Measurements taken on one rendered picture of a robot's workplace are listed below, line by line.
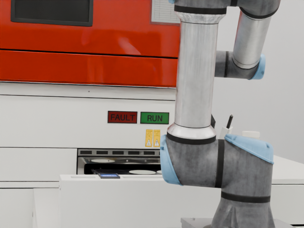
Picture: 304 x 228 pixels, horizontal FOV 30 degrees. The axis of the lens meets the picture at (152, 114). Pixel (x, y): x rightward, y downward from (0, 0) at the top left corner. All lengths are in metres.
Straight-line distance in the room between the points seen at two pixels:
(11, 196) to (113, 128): 0.47
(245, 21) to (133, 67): 0.89
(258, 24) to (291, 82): 2.77
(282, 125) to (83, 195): 2.66
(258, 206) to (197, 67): 0.35
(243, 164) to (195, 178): 0.11
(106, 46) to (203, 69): 0.95
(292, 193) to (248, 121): 2.23
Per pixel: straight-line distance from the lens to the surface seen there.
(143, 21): 2.20
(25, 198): 2.24
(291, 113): 4.12
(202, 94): 1.27
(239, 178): 1.31
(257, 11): 1.29
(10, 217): 2.26
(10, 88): 2.19
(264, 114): 4.04
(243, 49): 1.47
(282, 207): 1.79
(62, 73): 2.15
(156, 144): 2.27
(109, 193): 1.62
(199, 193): 1.68
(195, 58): 1.25
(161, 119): 2.26
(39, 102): 2.20
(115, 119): 2.22
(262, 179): 1.32
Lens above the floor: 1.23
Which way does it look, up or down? 3 degrees down
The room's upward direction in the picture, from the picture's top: 2 degrees clockwise
